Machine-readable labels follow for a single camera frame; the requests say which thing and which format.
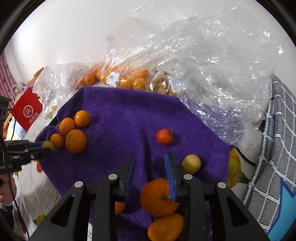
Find grey checked star cushion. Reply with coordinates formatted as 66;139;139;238
243;75;295;240

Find cardboard box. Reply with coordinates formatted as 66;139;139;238
26;67;44;87

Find bagged oranges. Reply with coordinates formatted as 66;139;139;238
70;64;177;96

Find large orange with spots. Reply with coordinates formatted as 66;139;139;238
147;213;184;241

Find small orange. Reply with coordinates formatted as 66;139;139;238
42;141;55;150
50;133;64;149
115;202;126;215

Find left hand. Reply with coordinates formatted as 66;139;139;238
0;173;17;206

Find red paper bag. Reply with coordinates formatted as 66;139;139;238
11;87;42;132

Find large clear plastic bag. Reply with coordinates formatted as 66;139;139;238
101;1;285;145

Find small yellow green fruit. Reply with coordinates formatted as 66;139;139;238
181;154;201;174

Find purple towel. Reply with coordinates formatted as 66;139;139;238
34;86;234;241

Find small orange oval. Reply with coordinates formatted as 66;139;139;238
59;118;76;137

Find small clear plastic bag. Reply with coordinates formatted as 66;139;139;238
33;62;99;120

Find small red fruit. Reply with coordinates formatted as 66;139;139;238
156;128;174;146

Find pink curtain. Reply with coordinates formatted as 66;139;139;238
0;53;16;108

